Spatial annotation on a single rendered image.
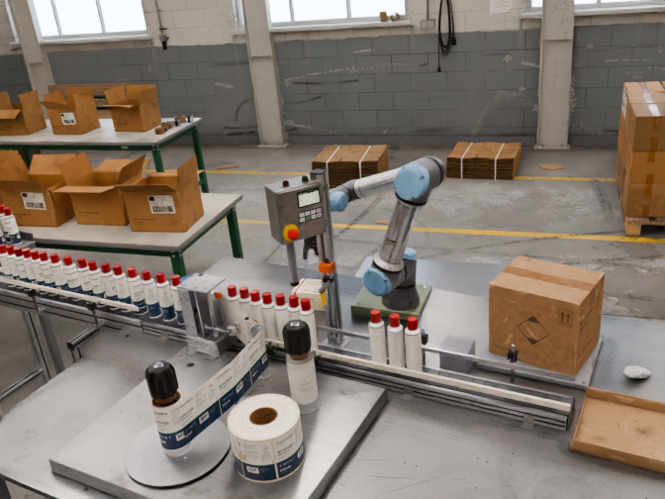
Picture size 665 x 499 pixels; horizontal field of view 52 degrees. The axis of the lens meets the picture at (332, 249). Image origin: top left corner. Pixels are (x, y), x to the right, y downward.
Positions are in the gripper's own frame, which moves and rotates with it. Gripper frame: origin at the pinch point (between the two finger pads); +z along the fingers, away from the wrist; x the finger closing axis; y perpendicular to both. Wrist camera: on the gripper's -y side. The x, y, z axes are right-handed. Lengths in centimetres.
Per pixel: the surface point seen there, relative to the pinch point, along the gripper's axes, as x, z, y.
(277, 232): -40, -32, 6
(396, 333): -49, -4, 47
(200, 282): -46, -13, -24
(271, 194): -39, -45, 5
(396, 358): -49, 6, 47
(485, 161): 390, 82, 22
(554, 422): -60, 13, 97
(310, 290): -3.5, 10.0, -0.2
